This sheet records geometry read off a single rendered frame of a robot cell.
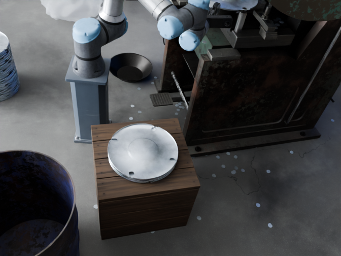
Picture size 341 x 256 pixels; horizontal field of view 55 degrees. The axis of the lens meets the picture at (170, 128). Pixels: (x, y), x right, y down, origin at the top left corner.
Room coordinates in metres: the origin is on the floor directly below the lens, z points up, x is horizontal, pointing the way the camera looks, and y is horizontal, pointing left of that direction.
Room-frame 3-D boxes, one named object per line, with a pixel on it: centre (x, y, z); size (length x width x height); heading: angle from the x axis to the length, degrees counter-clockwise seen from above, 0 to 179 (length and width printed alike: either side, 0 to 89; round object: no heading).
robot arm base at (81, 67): (1.21, 0.43, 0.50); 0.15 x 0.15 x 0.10
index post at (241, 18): (1.35, -0.21, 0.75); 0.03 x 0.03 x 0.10; 24
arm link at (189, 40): (1.11, -0.02, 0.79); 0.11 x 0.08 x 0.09; 166
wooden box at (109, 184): (0.85, 0.09, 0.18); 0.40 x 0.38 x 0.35; 111
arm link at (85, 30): (1.22, 0.43, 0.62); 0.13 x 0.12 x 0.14; 150
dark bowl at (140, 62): (1.78, 0.34, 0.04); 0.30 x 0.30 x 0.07
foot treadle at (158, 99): (1.51, -0.13, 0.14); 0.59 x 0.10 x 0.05; 114
